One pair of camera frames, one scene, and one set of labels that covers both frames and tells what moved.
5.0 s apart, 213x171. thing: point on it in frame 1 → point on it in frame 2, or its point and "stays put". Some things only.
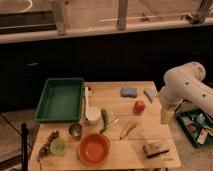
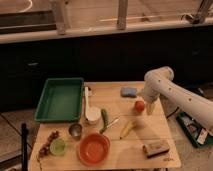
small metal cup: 75,130 stays put
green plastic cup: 57,147 stays put
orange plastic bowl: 94,149 stays put
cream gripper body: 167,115 → 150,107
